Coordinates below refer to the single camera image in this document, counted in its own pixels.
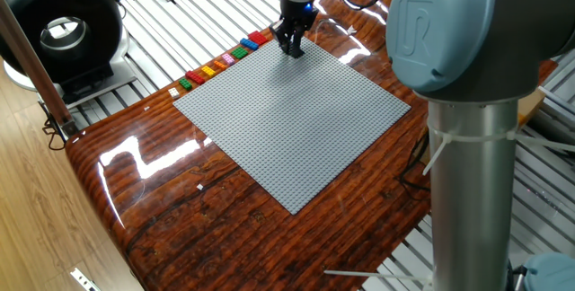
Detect brown slanted frame post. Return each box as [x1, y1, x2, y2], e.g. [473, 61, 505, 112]
[0, 0, 78, 138]

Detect black cable loops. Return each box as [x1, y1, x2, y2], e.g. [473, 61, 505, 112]
[394, 131, 432, 193]

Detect large grey Lego baseplate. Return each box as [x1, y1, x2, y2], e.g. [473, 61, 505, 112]
[172, 34, 412, 216]

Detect black ring-shaped device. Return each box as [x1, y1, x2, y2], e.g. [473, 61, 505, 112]
[0, 0, 138, 109]

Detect white zip tie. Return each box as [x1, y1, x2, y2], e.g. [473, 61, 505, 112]
[421, 128, 575, 176]

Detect wood-grain table cover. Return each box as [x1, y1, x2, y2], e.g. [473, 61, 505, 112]
[65, 0, 561, 291]

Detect wide red Lego plate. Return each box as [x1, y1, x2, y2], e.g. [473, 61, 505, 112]
[247, 30, 270, 46]

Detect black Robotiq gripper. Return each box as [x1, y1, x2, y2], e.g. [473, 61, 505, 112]
[269, 0, 319, 57]

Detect aluminium frame strut with bracket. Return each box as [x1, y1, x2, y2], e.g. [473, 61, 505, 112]
[69, 267, 102, 291]

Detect long red Lego brick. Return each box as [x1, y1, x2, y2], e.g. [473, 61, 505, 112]
[185, 70, 206, 86]

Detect taped cardboard box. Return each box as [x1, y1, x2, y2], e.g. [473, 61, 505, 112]
[516, 86, 547, 128]

